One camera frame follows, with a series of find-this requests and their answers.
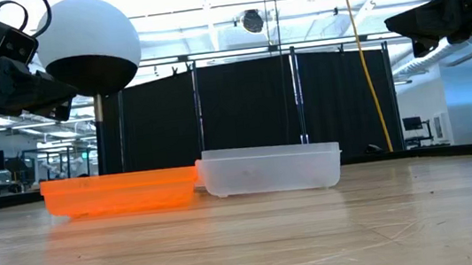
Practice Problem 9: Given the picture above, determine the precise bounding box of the black curved object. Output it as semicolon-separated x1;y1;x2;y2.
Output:
364;142;384;156

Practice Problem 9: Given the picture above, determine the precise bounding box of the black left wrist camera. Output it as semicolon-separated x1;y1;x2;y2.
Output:
0;14;42;66

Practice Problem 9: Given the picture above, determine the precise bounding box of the orange translucent box lid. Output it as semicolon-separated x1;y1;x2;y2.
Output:
39;163;203;224

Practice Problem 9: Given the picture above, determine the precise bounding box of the black overhead camera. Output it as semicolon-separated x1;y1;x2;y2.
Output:
241;7;267;35

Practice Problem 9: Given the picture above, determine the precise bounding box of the yellow hanging cable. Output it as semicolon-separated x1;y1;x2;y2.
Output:
338;0;395;158

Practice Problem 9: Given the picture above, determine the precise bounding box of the metal curtain stand pole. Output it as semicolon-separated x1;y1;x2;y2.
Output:
189;60;207;155
288;45;309;144

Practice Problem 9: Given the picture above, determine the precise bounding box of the black curtain panel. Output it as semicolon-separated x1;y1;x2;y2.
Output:
88;68;205;176
297;42;406;163
195;53;303;154

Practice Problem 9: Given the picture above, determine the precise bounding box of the black camera cable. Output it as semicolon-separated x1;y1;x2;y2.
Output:
27;0;56;40
0;0;32;35

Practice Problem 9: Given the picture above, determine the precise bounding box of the white black globe on pole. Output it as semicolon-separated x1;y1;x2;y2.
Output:
31;0;156;181

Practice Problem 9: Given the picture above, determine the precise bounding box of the metal horizontal frame bar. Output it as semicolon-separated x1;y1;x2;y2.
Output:
138;28;409;68

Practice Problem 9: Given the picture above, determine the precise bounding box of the clear plastic supply box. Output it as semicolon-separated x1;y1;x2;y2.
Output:
193;135;346;204

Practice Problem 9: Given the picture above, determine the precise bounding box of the black table edge rail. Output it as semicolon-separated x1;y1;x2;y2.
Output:
0;139;472;213

